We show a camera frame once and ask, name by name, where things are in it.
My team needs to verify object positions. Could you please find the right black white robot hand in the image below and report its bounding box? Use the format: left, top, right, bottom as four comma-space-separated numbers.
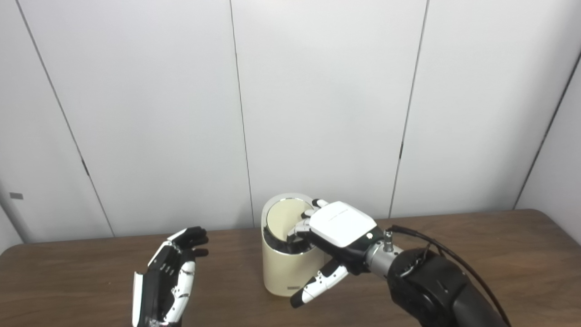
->
290, 198, 386, 309

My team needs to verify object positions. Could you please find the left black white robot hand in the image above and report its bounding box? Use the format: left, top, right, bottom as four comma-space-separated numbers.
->
132, 227, 209, 327

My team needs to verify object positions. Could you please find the cream-colored lidded bin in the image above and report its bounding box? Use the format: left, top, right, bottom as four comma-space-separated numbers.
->
261, 193, 325, 297

